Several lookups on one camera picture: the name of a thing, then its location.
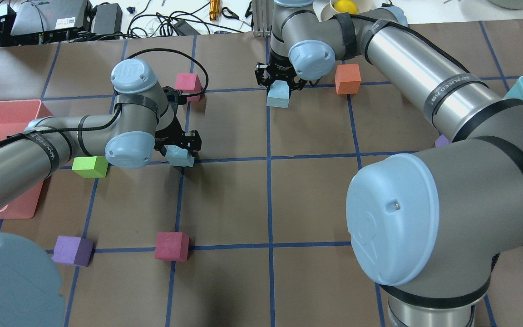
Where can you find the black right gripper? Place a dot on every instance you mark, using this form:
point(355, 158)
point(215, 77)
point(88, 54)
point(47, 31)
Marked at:
point(280, 64)

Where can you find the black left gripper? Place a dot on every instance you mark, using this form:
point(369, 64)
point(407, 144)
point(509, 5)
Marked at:
point(176, 132)

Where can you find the light blue block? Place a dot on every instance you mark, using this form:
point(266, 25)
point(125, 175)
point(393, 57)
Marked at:
point(177, 156)
point(278, 94)

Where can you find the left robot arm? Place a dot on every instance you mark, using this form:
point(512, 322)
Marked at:
point(144, 120)

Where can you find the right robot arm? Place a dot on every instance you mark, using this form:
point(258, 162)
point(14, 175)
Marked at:
point(319, 142)

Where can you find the pink block far left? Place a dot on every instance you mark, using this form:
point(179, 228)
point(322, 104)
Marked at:
point(188, 83)

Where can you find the orange block far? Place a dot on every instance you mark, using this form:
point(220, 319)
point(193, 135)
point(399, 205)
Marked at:
point(347, 79)

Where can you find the black scissors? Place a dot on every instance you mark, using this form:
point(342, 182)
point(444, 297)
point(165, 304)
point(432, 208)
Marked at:
point(229, 14)

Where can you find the beige bowl with lemon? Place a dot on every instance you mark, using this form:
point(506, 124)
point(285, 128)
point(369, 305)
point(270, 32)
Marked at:
point(325, 9)

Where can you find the yellow lemon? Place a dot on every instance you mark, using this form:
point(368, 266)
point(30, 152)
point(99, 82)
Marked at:
point(345, 6)

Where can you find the green foam block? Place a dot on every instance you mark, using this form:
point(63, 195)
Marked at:
point(90, 167)

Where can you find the magenta block near left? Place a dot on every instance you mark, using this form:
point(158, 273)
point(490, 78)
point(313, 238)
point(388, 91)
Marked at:
point(172, 246)

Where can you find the black power brick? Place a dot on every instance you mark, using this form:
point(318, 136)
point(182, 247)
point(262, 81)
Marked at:
point(107, 19)

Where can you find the purple block left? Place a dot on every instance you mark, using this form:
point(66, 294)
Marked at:
point(72, 251)

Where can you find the purple block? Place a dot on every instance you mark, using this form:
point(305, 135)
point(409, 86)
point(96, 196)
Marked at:
point(72, 251)
point(442, 141)

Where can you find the purple block right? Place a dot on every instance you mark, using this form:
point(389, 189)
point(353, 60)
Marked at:
point(442, 141)

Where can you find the black computer box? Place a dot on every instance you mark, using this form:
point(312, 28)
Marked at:
point(52, 17)

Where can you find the pink plastic bin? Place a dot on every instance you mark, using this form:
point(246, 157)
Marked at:
point(14, 118)

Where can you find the aluminium frame post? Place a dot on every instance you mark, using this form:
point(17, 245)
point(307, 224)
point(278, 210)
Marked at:
point(262, 11)

